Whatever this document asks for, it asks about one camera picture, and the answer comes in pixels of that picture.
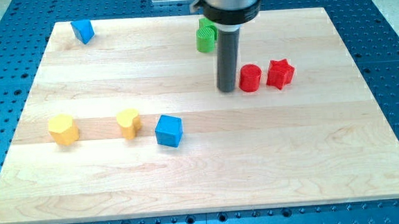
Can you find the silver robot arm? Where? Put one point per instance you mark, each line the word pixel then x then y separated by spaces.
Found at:
pixel 227 15

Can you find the blue cube block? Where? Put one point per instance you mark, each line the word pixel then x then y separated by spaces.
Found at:
pixel 169 131

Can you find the blue triangle block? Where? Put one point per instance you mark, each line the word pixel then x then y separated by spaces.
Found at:
pixel 83 30

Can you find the red cylinder block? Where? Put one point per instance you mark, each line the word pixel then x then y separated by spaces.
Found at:
pixel 250 75

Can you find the wooden board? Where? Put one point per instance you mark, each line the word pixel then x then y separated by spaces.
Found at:
pixel 321 139

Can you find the yellow heart block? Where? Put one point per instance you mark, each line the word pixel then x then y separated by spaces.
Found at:
pixel 129 122

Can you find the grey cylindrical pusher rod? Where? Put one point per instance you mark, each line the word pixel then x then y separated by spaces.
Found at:
pixel 227 55

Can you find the green half-round block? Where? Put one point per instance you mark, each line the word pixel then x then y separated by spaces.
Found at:
pixel 205 41

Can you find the red star block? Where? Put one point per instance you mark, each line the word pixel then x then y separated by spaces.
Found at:
pixel 280 73

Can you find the green block behind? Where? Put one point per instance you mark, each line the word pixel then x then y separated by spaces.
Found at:
pixel 207 23

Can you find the yellow hexagon block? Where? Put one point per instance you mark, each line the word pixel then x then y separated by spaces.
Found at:
pixel 63 129

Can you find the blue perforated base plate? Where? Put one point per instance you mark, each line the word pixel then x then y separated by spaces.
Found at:
pixel 25 27

